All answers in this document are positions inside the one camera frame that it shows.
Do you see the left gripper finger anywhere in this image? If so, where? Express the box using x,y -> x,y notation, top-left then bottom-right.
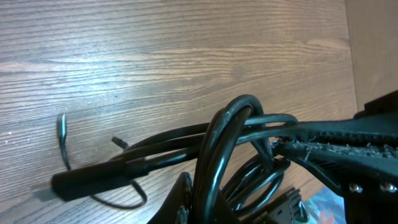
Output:
147,172 -> 239,224

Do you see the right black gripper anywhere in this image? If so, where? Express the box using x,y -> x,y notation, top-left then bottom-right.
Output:
274,91 -> 397,224

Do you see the thick black USB cable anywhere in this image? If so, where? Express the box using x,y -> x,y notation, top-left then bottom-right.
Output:
51,94 -> 308,224

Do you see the thin black cable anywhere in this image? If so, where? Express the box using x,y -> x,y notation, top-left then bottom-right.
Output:
56,113 -> 148,210

